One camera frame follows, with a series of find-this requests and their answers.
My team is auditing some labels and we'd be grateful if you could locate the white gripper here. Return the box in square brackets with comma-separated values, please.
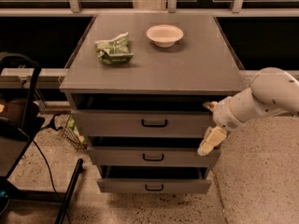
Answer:
[197, 95, 249, 156]

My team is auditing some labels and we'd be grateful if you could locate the grey top drawer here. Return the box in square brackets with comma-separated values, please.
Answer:
[72, 94, 214, 138]

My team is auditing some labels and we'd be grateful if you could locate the grey drawer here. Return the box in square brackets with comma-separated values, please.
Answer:
[97, 166, 211, 194]
[88, 137, 221, 167]
[72, 94, 214, 138]

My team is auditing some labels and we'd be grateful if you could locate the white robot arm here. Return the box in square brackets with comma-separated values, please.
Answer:
[197, 67, 299, 156]

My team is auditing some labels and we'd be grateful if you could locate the grey drawer cabinet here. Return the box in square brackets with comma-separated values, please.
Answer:
[59, 13, 249, 195]

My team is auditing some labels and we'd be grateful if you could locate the grey middle drawer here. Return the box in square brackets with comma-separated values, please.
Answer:
[88, 137, 221, 167]

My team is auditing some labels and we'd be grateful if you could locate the grey bottom drawer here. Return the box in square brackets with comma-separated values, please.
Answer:
[97, 166, 211, 194]

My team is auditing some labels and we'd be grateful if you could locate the white bowl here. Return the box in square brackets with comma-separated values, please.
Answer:
[146, 24, 183, 48]

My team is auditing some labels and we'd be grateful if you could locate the green chip bag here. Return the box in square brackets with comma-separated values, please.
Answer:
[94, 33, 134, 64]

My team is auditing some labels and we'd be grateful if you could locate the metal window railing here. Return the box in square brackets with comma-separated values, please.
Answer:
[0, 0, 299, 18]

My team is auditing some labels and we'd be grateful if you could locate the wire basket with green items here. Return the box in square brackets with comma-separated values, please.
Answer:
[63, 117, 87, 151]

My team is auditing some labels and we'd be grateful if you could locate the black cable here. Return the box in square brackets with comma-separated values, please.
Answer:
[31, 138, 73, 224]

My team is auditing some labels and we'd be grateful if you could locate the black stand frame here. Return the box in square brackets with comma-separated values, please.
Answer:
[0, 52, 83, 224]

